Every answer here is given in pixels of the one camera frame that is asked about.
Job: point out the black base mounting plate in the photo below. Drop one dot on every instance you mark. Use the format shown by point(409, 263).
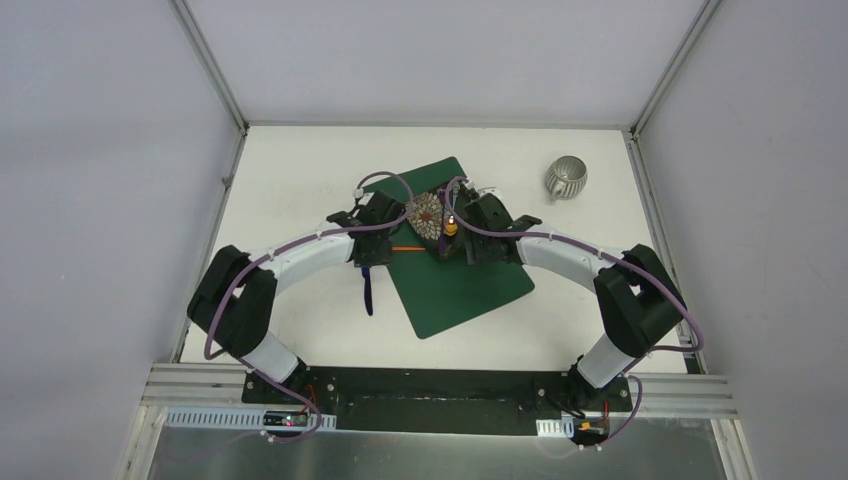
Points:
point(465, 402)

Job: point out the left electronics board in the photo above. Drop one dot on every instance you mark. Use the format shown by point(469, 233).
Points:
point(285, 419)

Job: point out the purple metallic fork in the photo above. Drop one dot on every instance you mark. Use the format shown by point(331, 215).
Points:
point(449, 246)

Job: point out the grey ribbed mug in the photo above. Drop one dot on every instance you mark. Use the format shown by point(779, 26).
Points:
point(566, 177)

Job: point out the black floral square plate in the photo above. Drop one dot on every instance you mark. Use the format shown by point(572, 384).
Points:
point(425, 219)

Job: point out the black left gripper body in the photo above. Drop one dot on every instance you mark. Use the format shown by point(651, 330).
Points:
point(395, 216)

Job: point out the right electronics board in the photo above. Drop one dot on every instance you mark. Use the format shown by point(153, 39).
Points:
point(594, 430)

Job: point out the green placemat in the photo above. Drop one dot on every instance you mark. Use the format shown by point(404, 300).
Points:
point(439, 294)

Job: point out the blue plastic knife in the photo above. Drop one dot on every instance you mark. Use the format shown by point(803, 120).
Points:
point(367, 291)

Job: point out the aluminium frame rail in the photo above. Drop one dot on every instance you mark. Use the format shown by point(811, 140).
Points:
point(697, 395)

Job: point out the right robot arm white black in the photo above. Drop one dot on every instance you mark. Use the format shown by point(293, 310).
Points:
point(637, 301)

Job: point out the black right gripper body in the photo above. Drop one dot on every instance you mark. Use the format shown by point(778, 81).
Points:
point(477, 247)

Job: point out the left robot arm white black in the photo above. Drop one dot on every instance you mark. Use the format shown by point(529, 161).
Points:
point(234, 300)

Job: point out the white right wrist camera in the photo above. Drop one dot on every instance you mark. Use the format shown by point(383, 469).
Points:
point(494, 191)

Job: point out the electronics board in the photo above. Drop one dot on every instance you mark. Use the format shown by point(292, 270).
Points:
point(285, 419)
point(594, 430)

